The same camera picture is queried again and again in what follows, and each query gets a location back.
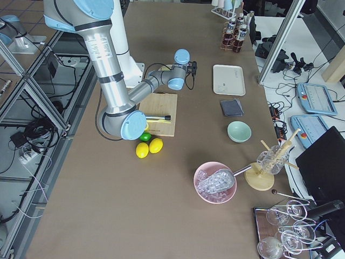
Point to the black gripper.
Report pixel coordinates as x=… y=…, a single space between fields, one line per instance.
x=185 y=67

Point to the white cup rack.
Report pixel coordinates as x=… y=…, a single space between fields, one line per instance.
x=225 y=8

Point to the metal ice scoop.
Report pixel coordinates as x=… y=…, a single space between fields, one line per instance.
x=240 y=171

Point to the drink bottle white label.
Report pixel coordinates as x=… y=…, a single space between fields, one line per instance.
x=230 y=29

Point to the yellow lemon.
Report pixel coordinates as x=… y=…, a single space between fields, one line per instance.
x=156 y=145
x=142 y=150

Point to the steel muddler black tip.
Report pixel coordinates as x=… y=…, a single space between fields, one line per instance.
x=153 y=117

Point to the aluminium frame post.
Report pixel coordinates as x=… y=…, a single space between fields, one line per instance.
x=282 y=34

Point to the grey folded cloth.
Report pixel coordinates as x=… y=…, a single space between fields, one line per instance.
x=232 y=108

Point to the cream plastic tray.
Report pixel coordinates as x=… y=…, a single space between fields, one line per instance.
x=228 y=80

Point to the black laptop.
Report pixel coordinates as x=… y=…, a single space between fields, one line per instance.
x=321 y=166

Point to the yellow knife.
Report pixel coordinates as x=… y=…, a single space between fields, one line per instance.
x=158 y=121

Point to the bamboo cutting board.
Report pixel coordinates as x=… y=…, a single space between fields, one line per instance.
x=160 y=105

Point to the clear glass mug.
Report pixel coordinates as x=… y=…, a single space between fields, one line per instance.
x=269 y=161

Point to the copper wire bottle rack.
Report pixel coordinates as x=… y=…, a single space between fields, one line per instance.
x=227 y=44

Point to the wine glass rack tray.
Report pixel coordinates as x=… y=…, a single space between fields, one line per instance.
x=291 y=242

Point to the blue teach pendant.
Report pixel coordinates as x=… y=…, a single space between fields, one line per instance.
x=316 y=99
x=312 y=127

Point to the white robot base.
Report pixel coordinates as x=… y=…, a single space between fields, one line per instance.
x=132 y=71

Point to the white power strip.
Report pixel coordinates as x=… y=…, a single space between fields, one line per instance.
x=27 y=156

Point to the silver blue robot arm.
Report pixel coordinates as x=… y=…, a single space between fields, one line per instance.
x=100 y=23

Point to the clear plastic ice cubes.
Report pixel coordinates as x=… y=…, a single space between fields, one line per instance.
x=201 y=180

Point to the pink bowl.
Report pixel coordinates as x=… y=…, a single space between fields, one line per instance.
x=210 y=168

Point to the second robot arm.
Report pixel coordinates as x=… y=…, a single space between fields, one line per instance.
x=12 y=31

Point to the wooden mug tree stand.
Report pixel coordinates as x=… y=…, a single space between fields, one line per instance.
x=260 y=180

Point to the green ceramic bowl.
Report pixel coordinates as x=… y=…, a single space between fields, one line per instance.
x=239 y=131

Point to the green lime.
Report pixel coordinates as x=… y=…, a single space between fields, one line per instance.
x=145 y=136

